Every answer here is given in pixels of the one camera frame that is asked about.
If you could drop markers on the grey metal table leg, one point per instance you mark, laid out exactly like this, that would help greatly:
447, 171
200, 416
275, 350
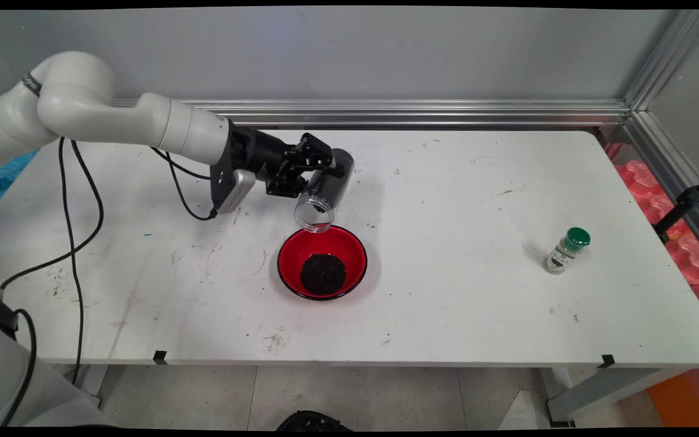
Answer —
91, 379
598, 388

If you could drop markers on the red plastic packages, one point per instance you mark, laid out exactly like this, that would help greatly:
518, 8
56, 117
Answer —
634, 176

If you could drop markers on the black tripod stand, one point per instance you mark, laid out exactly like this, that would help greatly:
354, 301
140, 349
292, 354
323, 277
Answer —
689, 197

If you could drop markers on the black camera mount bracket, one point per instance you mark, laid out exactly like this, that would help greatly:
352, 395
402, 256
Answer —
221, 164

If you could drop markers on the orange box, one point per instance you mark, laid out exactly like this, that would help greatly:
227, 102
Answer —
683, 400

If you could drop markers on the black round floor object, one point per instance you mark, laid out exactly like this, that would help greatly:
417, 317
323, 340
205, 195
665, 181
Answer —
313, 422

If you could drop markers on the aluminium frame rail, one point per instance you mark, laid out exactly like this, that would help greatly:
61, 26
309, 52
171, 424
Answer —
477, 112
671, 176

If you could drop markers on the aluminium frame post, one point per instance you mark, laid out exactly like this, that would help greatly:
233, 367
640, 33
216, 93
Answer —
671, 57

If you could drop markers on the green-lid spice jar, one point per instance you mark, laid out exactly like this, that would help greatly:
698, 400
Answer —
562, 255

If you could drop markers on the clear plastic jar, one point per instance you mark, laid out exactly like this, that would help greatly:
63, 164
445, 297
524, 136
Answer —
316, 209

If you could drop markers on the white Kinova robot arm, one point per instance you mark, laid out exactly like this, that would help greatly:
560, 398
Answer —
185, 130

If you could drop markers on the red bowl black rim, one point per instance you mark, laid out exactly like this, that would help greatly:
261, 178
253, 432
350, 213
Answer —
325, 243

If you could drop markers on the black tape strip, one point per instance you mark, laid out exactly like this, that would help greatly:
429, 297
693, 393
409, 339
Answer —
607, 361
160, 357

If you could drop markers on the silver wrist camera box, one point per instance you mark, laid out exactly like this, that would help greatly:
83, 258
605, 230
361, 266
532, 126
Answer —
237, 189

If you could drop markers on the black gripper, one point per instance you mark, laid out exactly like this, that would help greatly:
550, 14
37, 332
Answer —
258, 152

